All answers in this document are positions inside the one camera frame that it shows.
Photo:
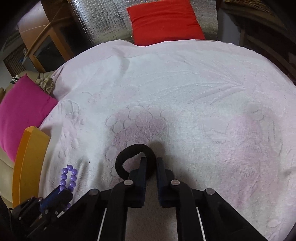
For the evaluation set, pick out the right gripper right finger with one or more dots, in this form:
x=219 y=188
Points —
x=162 y=182

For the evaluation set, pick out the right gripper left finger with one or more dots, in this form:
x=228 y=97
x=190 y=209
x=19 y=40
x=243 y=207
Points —
x=140 y=182

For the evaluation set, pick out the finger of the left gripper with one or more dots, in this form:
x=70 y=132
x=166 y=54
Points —
x=56 y=201

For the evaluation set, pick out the black hair scrunchie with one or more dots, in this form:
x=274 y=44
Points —
x=133 y=154

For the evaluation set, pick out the orange cardboard tray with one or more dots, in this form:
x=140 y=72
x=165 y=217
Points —
x=28 y=165

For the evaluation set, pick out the beige leather sofa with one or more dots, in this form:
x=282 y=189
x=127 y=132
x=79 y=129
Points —
x=7 y=165

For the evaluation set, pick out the pink white towel blanket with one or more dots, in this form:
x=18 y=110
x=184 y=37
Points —
x=219 y=115

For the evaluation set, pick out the magenta cushion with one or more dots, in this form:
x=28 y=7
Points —
x=25 y=105

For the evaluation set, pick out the patterned crumpled cloth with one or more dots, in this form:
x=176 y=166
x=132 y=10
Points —
x=46 y=84

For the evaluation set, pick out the red cushion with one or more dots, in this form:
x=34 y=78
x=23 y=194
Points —
x=161 y=21

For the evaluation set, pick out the silver foil insulation panel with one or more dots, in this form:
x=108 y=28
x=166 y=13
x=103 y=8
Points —
x=108 y=20

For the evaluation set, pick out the wooden cabinet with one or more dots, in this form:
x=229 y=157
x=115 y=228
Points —
x=42 y=26

